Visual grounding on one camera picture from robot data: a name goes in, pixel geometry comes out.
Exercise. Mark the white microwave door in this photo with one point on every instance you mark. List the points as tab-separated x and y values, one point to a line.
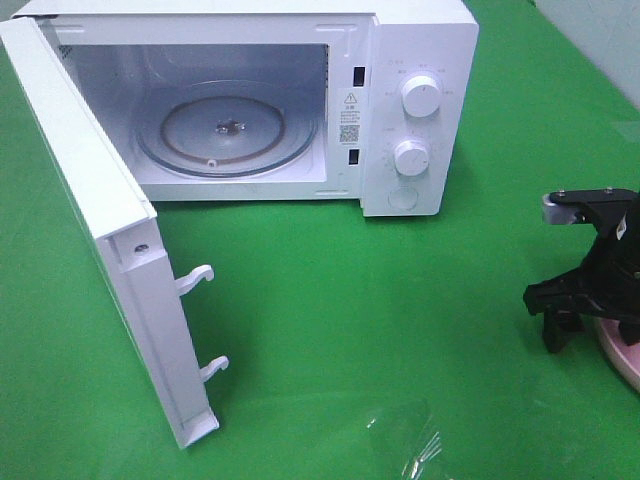
122	224

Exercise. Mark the white microwave oven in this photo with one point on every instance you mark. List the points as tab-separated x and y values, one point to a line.
358	53

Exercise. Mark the white microwave knob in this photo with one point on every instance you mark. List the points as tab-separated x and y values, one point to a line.
421	95
411	158

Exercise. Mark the pink round plate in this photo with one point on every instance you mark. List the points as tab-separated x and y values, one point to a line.
625	358

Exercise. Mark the upper white microwave knob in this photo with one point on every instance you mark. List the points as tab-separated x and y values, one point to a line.
421	95

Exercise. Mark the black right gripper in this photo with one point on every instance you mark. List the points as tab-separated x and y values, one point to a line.
613	279

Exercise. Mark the lower white microwave knob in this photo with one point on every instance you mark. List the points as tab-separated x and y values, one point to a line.
411	158

